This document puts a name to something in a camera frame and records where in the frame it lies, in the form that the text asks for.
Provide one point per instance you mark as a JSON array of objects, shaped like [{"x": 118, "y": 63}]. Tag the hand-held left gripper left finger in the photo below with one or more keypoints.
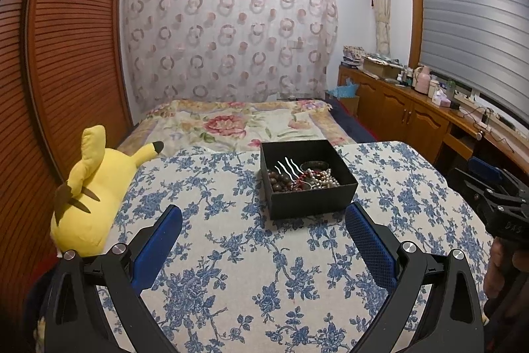
[{"x": 159, "y": 245}]

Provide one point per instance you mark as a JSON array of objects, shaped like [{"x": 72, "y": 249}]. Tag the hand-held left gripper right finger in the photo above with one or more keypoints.
[{"x": 370, "y": 245}]

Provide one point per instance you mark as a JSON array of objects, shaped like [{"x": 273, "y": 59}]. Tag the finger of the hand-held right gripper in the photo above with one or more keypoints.
[
  {"x": 485, "y": 169},
  {"x": 471, "y": 187}
]

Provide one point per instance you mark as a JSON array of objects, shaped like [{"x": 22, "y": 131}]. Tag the black jewelry box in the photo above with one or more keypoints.
[{"x": 310, "y": 204}]

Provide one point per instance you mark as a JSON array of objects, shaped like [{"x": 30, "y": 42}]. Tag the gold bangle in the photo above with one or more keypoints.
[{"x": 314, "y": 163}]

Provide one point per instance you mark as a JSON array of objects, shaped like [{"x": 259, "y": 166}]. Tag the person's right hand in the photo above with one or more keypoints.
[{"x": 494, "y": 270}]

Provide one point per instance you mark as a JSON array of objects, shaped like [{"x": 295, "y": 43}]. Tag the white power strip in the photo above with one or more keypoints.
[{"x": 465, "y": 95}]

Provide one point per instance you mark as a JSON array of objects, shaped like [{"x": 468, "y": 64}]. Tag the yellow plush toy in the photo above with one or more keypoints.
[{"x": 103, "y": 187}]

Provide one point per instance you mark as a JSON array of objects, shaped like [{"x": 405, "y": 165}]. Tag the pink tissue pack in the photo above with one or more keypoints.
[{"x": 441, "y": 98}]

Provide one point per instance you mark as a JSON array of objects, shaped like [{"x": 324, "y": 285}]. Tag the blue floral cloth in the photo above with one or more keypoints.
[{"x": 248, "y": 253}]

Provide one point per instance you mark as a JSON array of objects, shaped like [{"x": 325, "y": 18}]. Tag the pink jug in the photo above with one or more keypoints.
[{"x": 422, "y": 82}]

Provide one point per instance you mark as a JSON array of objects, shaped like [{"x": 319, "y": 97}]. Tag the wooden cabinet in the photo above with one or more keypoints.
[{"x": 396, "y": 105}]

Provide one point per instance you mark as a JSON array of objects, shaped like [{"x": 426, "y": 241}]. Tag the navy bed sheet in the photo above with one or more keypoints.
[{"x": 351, "y": 121}]

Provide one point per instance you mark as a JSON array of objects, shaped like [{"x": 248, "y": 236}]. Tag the floral bed blanket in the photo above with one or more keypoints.
[{"x": 215, "y": 125}]

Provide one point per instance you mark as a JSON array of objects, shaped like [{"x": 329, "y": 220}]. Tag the grey window blind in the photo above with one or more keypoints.
[{"x": 467, "y": 26}]

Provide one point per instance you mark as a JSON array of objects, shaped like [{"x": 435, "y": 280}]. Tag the cardboard box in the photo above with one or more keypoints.
[{"x": 380, "y": 68}]

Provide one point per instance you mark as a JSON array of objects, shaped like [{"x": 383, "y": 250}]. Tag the blue tissue paper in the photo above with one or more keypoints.
[{"x": 345, "y": 90}]

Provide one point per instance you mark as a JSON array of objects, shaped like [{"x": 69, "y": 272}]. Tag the stack of patterned fabric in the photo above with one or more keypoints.
[{"x": 353, "y": 54}]

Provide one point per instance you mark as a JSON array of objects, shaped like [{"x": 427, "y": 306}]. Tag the sheer circle-patterned curtain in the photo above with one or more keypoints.
[{"x": 227, "y": 47}]

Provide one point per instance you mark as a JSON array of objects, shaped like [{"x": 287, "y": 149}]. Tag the wooden louvred wardrobe door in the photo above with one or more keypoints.
[{"x": 74, "y": 47}]

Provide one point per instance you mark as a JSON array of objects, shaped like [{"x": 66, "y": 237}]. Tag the wooden window frame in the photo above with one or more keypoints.
[{"x": 414, "y": 5}]

